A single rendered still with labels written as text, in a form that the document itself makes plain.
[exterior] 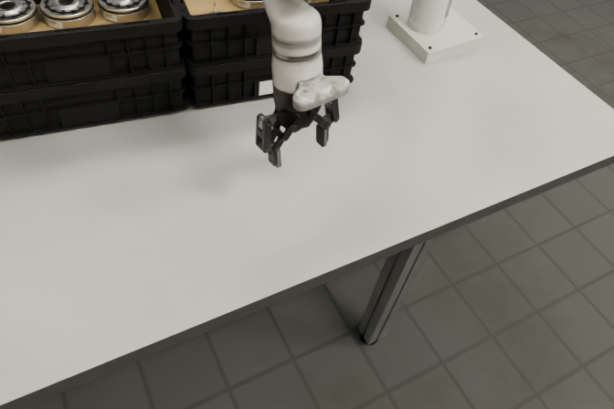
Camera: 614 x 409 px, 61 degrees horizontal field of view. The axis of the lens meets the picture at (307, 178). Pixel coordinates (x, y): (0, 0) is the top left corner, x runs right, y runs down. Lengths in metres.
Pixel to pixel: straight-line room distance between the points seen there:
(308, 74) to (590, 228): 1.68
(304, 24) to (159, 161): 0.49
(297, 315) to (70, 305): 0.89
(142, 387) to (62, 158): 0.73
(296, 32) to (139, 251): 0.47
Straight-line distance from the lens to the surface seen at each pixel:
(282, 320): 1.65
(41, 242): 1.00
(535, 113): 1.40
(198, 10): 1.26
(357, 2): 1.15
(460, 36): 1.50
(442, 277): 1.85
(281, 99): 0.78
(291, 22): 0.72
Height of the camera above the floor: 1.48
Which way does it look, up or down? 48 degrees down
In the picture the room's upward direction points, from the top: 10 degrees clockwise
